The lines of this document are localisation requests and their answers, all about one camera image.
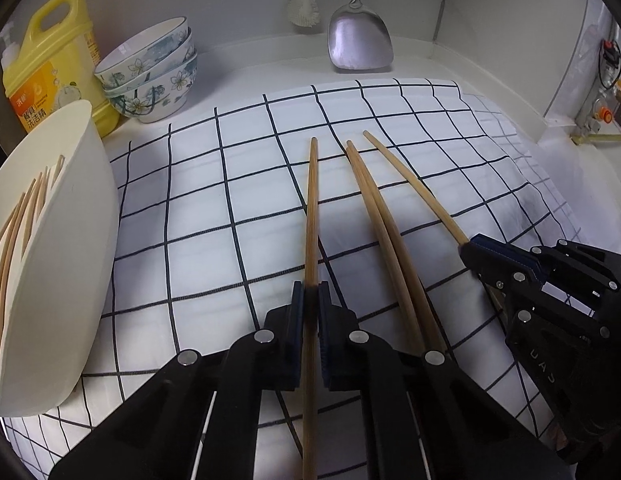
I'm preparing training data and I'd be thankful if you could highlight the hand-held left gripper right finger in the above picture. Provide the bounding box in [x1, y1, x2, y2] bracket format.
[317, 281, 574, 480]

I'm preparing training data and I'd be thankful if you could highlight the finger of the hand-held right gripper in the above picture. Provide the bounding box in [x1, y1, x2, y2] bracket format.
[459, 242, 609, 333]
[471, 234, 621, 291]

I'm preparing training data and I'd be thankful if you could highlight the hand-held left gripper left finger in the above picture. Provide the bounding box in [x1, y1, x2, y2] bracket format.
[49, 281, 311, 480]

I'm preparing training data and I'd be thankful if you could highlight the light wooden chopstick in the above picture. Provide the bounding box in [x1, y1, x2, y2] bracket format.
[301, 137, 321, 480]
[345, 142, 426, 358]
[362, 130, 506, 313]

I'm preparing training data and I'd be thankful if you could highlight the pair of chopsticks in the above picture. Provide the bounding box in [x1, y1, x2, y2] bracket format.
[347, 140, 449, 356]

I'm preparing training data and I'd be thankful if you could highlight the cream round plastic basin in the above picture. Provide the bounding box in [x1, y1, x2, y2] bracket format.
[0, 99, 120, 418]

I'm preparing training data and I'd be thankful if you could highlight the bunch of chopsticks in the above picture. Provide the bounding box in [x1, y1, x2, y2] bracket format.
[0, 154, 67, 361]

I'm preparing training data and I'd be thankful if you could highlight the white black checked cloth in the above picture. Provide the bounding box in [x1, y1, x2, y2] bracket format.
[0, 77, 599, 480]

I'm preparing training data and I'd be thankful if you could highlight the gas pipe valve assembly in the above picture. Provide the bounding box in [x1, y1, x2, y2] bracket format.
[573, 35, 621, 133]

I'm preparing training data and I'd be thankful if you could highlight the floral white ceramic bowl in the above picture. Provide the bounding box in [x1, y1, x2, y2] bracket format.
[94, 16, 192, 90]
[101, 30, 197, 100]
[108, 52, 199, 125]

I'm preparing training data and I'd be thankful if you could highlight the metal cooking spatula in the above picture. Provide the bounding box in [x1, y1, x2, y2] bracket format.
[327, 0, 394, 72]

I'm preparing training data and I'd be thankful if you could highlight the yellow dish soap pump bottle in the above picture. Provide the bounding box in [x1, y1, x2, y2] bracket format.
[0, 0, 121, 138]

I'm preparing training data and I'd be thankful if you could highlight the yellow gas hose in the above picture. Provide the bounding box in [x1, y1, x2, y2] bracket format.
[572, 131, 621, 145]

